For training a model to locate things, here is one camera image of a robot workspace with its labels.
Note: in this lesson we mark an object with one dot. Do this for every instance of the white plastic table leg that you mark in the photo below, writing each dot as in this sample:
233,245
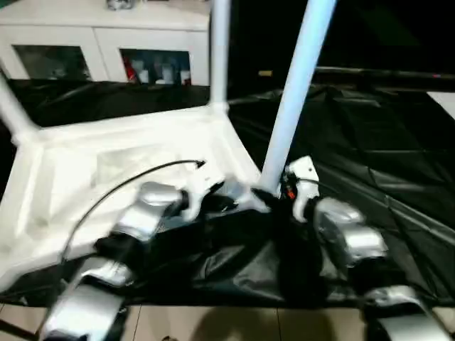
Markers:
219,53
14,114
295,92

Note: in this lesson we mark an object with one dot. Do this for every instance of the silver metal rail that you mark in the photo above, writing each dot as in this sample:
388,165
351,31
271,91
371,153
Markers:
384,72

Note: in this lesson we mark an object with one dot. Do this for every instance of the white cabinet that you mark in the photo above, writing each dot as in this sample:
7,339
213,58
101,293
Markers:
99,39

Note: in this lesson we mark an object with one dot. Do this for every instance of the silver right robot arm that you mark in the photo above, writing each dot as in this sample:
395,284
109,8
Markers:
355,249

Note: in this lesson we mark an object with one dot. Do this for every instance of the red bottle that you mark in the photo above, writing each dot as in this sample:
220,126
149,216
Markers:
129,69

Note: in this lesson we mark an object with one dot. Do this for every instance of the gold label plate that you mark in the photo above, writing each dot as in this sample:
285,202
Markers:
265,72

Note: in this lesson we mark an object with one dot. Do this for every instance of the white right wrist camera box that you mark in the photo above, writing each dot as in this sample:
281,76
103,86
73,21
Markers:
302,177

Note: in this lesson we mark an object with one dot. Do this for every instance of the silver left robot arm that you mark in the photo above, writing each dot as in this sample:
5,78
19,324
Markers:
121,241

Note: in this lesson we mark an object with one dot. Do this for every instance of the black mat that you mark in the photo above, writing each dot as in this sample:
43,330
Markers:
370,156

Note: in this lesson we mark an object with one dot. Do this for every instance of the white plastic table top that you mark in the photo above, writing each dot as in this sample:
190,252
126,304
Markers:
106,156

